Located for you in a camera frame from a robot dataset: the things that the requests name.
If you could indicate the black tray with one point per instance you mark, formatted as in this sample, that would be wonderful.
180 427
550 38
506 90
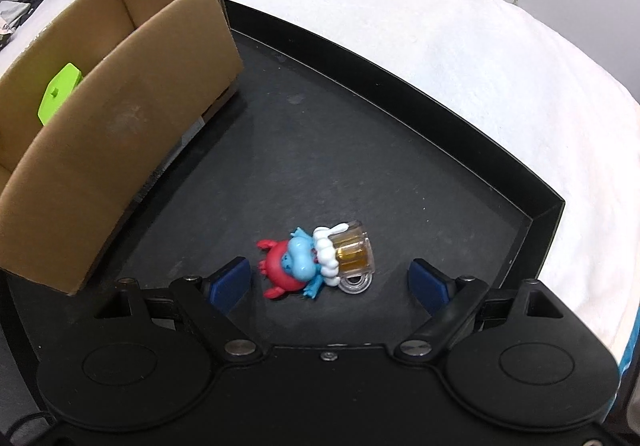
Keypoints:
325 151

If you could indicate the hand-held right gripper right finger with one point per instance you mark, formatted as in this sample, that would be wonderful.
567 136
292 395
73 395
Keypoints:
425 282

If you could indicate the brown cardboard box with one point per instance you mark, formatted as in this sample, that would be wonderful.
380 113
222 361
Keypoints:
140 116

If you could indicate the crab and beer mug figurine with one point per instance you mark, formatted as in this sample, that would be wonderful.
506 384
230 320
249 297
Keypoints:
310 261

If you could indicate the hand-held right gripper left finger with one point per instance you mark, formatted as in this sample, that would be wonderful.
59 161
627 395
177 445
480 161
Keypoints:
231 282

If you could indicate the green hexagonal block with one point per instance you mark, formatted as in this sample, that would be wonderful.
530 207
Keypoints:
56 94

